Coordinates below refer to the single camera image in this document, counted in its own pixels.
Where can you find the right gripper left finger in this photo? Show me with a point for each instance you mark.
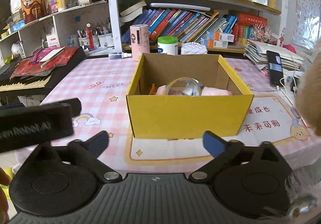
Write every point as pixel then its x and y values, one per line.
pixel 85 154

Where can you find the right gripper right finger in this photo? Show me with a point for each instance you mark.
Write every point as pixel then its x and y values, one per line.
pixel 223 152

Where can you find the yellow cardboard box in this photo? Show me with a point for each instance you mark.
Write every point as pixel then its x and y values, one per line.
pixel 186 117

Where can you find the yellow tape roll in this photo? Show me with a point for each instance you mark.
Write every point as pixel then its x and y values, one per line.
pixel 184 86

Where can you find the pink plush toy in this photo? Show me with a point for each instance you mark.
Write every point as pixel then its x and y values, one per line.
pixel 206 91

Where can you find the person left hand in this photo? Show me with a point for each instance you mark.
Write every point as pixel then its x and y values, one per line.
pixel 5 181

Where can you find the black Yamaha keyboard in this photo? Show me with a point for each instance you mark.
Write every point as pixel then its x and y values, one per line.
pixel 25 78

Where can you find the red papers pile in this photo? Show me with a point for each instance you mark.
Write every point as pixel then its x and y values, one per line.
pixel 31 66

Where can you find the white notebook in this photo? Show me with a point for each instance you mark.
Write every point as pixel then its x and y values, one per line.
pixel 49 57

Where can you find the pink checkered tablecloth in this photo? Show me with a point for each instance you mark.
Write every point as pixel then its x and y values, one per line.
pixel 101 85

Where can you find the black smartphone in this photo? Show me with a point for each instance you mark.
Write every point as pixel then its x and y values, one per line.
pixel 275 68

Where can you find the orange cat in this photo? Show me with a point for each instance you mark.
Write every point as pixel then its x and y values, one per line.
pixel 308 95

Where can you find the small spray bottle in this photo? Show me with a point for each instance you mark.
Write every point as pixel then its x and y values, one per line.
pixel 119 55

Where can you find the left white pen holder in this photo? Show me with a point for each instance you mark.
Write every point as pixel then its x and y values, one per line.
pixel 85 41

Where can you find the white pen holder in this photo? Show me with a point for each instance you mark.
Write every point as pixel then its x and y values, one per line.
pixel 85 41
pixel 106 40

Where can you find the white quilted pouch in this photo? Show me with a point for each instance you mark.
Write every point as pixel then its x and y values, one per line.
pixel 193 49

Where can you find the right white pen holder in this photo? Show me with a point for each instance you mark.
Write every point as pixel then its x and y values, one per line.
pixel 106 40

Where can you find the red doll figurine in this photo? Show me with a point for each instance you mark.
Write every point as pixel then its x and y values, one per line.
pixel 89 35

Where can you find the green lid white jar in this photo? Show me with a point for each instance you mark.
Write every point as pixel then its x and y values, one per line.
pixel 167 45

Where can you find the white desktop shelf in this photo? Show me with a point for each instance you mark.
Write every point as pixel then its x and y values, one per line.
pixel 65 23

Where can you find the fortune god figure box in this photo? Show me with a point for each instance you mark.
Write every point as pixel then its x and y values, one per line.
pixel 33 10

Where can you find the pink humidifier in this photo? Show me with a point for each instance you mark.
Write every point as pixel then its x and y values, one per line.
pixel 140 41

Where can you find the white yellow label bottle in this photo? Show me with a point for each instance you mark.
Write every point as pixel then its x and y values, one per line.
pixel 61 5

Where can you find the wooden bookshelf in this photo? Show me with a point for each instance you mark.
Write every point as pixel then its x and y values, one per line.
pixel 222 25

